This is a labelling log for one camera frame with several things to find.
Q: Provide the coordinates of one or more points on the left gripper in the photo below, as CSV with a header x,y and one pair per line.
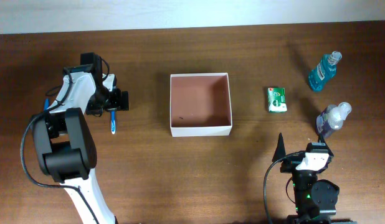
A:
x,y
121,102

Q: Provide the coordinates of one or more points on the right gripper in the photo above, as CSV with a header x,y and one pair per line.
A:
x,y
290,163

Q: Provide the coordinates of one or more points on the blue white toothbrush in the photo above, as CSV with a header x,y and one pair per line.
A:
x,y
113,122

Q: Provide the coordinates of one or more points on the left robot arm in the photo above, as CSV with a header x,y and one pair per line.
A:
x,y
63,142

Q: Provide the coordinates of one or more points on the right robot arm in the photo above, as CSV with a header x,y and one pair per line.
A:
x,y
315,199

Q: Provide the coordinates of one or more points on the purple foam soap pump bottle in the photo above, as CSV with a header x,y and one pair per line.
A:
x,y
332,118

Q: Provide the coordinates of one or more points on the green Dettol soap bar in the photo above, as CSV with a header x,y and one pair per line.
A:
x,y
276,100

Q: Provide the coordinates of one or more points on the blue disposable razor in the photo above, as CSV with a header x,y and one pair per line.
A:
x,y
46,104

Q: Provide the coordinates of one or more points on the blue mouthwash bottle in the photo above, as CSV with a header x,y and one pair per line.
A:
x,y
324,71

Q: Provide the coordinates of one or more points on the white cardboard box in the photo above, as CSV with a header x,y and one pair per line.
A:
x,y
200,105

